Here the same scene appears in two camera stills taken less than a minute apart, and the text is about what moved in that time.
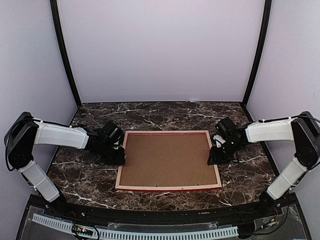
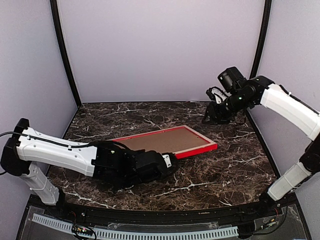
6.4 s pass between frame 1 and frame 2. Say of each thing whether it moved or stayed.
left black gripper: moved
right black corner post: stayed
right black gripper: moved
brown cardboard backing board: moved
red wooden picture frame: moved
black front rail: stayed
